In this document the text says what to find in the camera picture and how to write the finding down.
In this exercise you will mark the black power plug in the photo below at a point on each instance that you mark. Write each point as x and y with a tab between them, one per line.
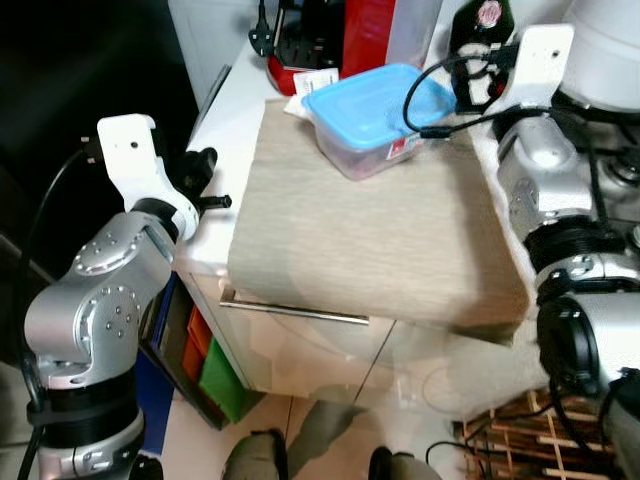
263	38

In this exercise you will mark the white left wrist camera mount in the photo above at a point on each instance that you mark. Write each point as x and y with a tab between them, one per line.
130	150

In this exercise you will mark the white paper slip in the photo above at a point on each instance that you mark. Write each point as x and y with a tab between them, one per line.
318	82

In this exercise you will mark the wooden slatted rack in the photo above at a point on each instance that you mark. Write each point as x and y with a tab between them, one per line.
530	440

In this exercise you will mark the red black kitchen appliance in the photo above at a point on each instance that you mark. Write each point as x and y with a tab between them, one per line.
300	75

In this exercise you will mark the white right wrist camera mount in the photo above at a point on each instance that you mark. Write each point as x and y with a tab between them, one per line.
545	60

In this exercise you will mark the beige woven table runner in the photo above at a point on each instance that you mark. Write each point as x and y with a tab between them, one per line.
380	230

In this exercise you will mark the grey robot leg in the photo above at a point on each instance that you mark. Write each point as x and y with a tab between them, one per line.
410	468
250	458

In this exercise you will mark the grey robot right leg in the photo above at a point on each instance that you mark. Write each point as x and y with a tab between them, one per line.
410	468

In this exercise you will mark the red clear pitcher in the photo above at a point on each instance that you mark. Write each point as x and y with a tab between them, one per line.
365	30

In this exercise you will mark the black shelf frame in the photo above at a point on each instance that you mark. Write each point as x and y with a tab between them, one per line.
180	300

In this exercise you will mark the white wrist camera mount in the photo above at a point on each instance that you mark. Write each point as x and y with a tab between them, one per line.
130	150
545	60

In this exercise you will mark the grey robot left leg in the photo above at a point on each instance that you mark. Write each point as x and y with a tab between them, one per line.
250	458

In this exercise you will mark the black bottle round logo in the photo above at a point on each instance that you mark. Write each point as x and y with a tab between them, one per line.
487	15

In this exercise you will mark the green storage bin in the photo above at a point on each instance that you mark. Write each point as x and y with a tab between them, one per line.
225	385

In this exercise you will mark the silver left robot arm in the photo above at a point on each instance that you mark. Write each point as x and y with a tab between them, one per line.
100	300

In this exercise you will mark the white rice cooker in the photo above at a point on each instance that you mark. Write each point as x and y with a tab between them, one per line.
610	50

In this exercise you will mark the blue storage bin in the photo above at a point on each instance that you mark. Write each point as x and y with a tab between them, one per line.
155	400

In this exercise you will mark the blue lid food container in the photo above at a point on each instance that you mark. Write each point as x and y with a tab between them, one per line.
360	105

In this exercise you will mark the orange storage bin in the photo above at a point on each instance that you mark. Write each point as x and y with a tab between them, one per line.
198	345

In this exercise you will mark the steel gas stove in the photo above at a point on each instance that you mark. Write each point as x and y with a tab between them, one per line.
620	170

